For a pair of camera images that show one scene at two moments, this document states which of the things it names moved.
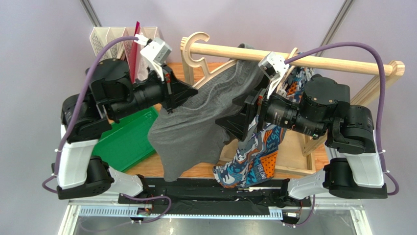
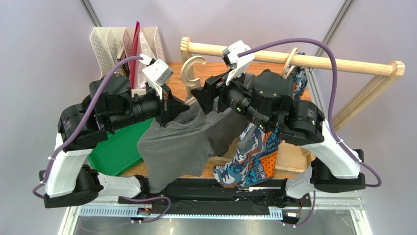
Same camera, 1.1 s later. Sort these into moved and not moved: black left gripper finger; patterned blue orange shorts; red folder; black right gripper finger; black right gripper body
Moved: black right gripper body; black right gripper finger; black left gripper finger
Not moved: patterned blue orange shorts; red folder
